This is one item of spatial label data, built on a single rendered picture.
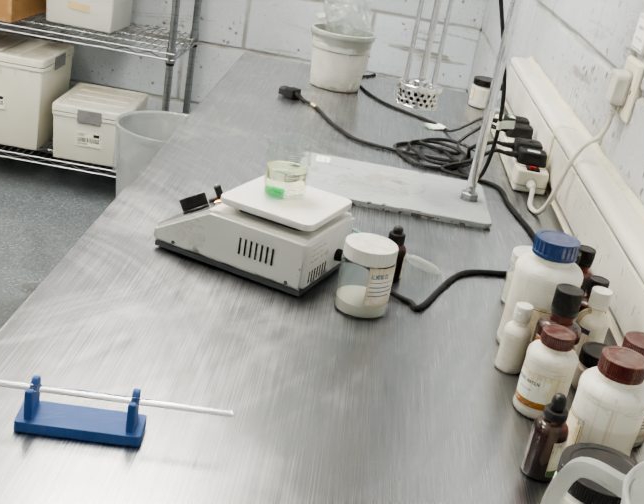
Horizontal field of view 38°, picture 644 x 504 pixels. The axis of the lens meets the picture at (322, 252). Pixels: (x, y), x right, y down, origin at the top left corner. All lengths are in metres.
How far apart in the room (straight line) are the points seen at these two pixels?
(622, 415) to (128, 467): 0.40
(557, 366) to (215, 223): 0.41
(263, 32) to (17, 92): 0.89
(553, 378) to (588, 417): 0.08
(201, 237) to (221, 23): 2.46
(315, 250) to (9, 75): 2.38
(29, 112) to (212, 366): 2.50
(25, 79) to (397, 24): 1.31
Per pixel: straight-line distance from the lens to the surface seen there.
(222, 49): 3.50
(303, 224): 1.00
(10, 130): 3.36
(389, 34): 3.44
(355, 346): 0.95
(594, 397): 0.81
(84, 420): 0.77
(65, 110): 3.23
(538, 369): 0.88
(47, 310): 0.95
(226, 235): 1.05
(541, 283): 0.98
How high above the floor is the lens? 1.19
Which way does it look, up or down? 22 degrees down
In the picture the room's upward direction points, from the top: 10 degrees clockwise
